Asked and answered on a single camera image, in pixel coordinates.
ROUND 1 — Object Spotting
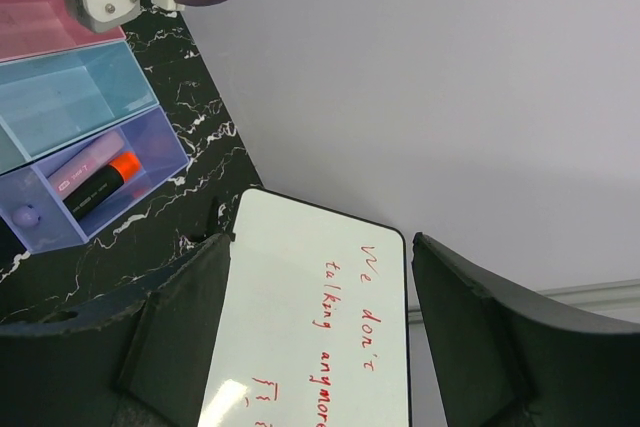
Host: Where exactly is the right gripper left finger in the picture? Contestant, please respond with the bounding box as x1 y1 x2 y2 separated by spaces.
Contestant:
1 234 231 426

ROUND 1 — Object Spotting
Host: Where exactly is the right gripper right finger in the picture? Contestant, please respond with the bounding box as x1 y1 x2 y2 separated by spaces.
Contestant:
412 233 639 426

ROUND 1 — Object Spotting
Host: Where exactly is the pink purple eraser stick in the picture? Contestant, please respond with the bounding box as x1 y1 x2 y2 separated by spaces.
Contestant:
48 131 125 200

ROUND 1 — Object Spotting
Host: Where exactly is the four-compartment pastel drawer organizer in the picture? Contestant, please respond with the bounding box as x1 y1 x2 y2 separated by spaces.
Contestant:
1 0 188 254

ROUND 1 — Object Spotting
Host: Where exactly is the black marble pattern mat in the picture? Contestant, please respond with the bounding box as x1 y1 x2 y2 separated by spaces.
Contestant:
1 0 261 324

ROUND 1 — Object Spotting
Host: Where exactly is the white whiteboard with red writing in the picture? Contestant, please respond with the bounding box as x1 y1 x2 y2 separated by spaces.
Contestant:
199 189 411 426

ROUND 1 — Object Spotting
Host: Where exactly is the black whiteboard stand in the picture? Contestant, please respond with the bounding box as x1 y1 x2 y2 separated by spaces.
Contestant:
188 196 237 243

